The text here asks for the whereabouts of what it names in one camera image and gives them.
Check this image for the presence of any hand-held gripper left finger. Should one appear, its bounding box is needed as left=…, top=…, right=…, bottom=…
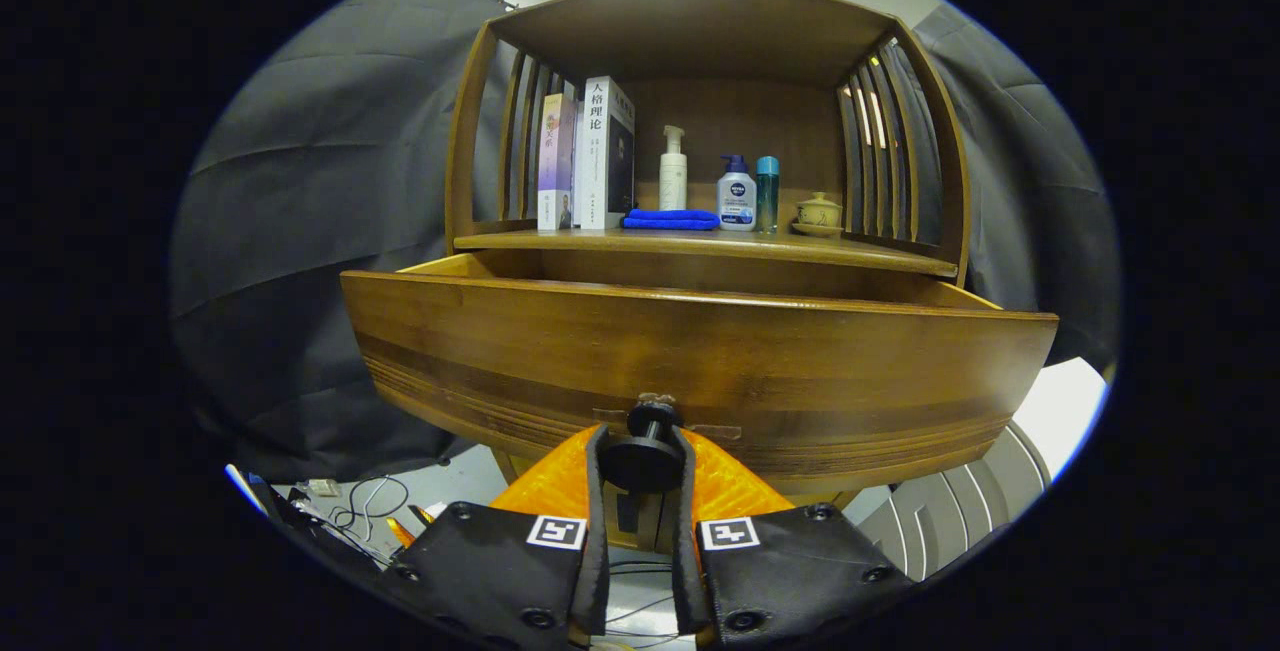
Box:
left=385, top=423, right=611, bottom=651

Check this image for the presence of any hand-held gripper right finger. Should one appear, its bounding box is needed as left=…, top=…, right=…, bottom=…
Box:
left=668, top=426, right=916, bottom=651

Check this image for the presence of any wooden drawer with black knob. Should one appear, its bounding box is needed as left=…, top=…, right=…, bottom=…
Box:
left=340, top=251, right=1059, bottom=502

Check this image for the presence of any wooden countertop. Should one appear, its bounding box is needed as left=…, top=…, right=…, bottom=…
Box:
left=455, top=221, right=959, bottom=279

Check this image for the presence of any brown wooden cabinet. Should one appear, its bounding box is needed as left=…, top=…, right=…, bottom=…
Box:
left=443, top=0, right=971, bottom=557

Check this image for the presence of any grey ribbed object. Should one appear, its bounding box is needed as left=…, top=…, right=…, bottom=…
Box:
left=860, top=421, right=1051, bottom=582

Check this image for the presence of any white flat panel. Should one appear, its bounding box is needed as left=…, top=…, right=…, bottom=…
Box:
left=1010, top=358, right=1109, bottom=452

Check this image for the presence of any beige lidded teacup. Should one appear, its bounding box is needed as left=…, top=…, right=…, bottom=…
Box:
left=791, top=192, right=844, bottom=237

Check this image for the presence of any blue folded cloth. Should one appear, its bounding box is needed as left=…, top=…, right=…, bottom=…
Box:
left=621, top=208, right=721, bottom=231

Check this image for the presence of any white bottle with blue cap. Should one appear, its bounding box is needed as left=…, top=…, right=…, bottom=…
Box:
left=716, top=154, right=758, bottom=232

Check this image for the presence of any slim teal bottle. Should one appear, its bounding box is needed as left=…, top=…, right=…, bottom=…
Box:
left=755, top=156, right=781, bottom=234

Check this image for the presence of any black backdrop cloth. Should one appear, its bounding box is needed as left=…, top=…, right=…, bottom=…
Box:
left=168, top=0, right=1121, bottom=484

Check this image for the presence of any white pump bottle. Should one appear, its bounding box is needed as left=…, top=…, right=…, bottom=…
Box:
left=658, top=125, right=689, bottom=212

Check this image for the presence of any purple book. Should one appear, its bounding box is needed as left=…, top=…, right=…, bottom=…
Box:
left=537, top=93, right=579, bottom=232

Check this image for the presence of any white book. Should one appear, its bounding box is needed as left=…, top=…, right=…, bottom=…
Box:
left=575, top=76, right=636, bottom=231

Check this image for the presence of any black floor cable bundle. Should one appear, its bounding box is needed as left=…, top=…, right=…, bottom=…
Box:
left=600, top=559, right=683, bottom=650

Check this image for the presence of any thin black looped cable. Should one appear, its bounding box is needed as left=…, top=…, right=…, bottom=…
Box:
left=330, top=476, right=411, bottom=534

